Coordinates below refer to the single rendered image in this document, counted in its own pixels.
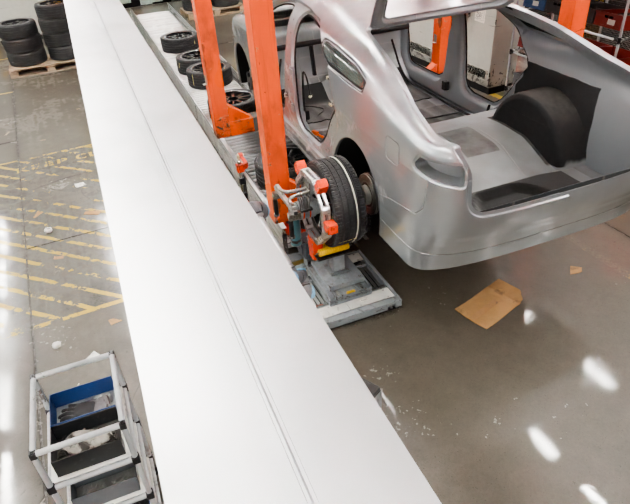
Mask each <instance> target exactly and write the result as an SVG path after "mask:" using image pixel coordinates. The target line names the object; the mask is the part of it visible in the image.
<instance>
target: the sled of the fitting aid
mask: <svg viewBox="0 0 630 504"><path fill-rule="evenodd" d="M307 272H308V274H309V275H310V277H311V278H312V280H313V281H314V283H315V284H316V286H317V287H318V289H319V290H320V292H321V293H322V295H323V296H324V298H325V299H326V301H327V302H328V304H329V305H330V307H332V306H335V305H338V304H341V303H344V302H348V301H351V300H354V299H357V298H360V297H363V296H367V295H370V294H372V286H371V285H370V283H369V282H368V281H367V280H366V278H365V277H364V281H363V282H360V283H356V284H353V285H350V286H347V287H343V288H340V289H337V290H334V291H329V289H328V288H327V286H326V285H325V284H324V282H323V281H322V279H321V278H320V276H319V275H318V274H317V272H316V271H315V269H314V268H313V266H312V265H311V264H308V265H307Z"/></svg>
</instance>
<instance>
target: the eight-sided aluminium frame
mask: <svg viewBox="0 0 630 504"><path fill-rule="evenodd" d="M304 178H306V179H307V181H309V183H310V184H311V185H312V187H313V190H314V193H315V196H316V199H317V202H318V205H319V208H320V213H321V227H322V234H321V235H320V233H319V232H318V231H317V230H316V228H315V227H314V225H313V222H312V219H311V217H310V218H307V219H308V222H309V224H307V221H306V219H303V223H304V226H305V230H306V232H307V233H308V234H309V236H310V237H311V238H312V240H313V241H314V242H315V244H316V245H321V244H324V243H326V241H328V240H329V239H330V238H331V237H332V235H328V234H327V233H326V232H325V230H324V225H323V222H324V221H325V215H326V219H327V220H331V210H330V206H329V204H328V201H327V198H326V195H325V193H322V194H321V196H322V199H323V202H324V205H325V206H323V204H322V201H321V198H320V195H319V194H318V195H317V193H316V191H315V188H314V185H315V182H316V180H319V179H320V178H318V177H317V176H316V175H315V173H314V172H313V171H312V170H311V168H309V167H307V168H303V169H301V170H300V172H299V174H298V175H297V177H296V178H295V183H296V189H298V188H300V185H301V188H302V187H304V185H305V180H304ZM312 231H313V232H314V234H315V235H314V234H313V232H312ZM316 237H317V238H318V239H317V238H316Z"/></svg>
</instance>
